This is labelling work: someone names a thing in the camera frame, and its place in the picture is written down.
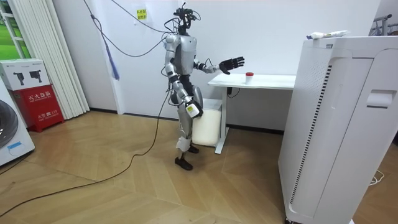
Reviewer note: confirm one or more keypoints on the white desk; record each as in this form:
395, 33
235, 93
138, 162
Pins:
267, 81

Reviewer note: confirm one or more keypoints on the robot body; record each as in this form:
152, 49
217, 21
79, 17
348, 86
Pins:
186, 53

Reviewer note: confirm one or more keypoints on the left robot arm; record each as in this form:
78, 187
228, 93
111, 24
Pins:
211, 69

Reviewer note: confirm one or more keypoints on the white cardboard box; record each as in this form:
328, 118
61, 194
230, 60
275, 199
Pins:
18, 67

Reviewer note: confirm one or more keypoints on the white washing machine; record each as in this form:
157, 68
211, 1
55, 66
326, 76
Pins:
15, 140

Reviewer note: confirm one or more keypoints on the white folding partition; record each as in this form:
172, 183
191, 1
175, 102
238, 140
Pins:
46, 46

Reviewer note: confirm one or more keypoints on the white cup with red lid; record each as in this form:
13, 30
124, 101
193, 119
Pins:
249, 79

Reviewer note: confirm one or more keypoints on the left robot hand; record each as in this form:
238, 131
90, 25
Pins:
230, 64

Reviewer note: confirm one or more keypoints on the white plastic packet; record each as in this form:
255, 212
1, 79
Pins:
328, 34

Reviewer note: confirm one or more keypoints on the window with white frame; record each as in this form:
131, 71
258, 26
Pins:
9, 40

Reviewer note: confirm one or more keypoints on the tall white air purifier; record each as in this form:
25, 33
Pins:
342, 124

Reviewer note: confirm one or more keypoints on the red fire extinguisher box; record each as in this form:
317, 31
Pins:
40, 109

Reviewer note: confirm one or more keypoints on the white plastic waste bin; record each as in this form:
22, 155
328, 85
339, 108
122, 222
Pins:
206, 127

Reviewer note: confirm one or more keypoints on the metal clothes rack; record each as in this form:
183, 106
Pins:
385, 21

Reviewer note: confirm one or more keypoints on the robot legs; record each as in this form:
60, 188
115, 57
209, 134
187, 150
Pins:
185, 124

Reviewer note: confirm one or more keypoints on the yellow wall notice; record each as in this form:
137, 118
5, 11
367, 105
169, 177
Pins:
141, 14

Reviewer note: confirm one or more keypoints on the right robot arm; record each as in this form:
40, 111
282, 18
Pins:
180, 90

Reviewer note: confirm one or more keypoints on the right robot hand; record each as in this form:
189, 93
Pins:
194, 109

